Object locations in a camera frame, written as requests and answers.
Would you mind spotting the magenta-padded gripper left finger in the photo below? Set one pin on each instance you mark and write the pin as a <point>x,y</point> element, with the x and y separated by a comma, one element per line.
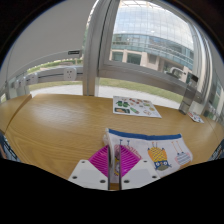
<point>83,171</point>

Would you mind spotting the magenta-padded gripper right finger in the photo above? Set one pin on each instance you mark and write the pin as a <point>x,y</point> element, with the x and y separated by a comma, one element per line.
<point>141,173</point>

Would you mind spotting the dark chair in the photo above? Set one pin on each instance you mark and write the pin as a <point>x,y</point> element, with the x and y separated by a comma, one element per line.
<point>6,146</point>
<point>218,150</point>

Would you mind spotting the grey transparent bottle, black cap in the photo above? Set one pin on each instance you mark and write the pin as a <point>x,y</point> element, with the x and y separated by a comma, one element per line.
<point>188,96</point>

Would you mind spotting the white wall power socket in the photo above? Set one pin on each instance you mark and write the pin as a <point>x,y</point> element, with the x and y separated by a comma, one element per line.
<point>69,73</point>

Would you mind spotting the small black wall label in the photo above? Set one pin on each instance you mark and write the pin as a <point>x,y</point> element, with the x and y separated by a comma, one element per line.
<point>74,52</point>

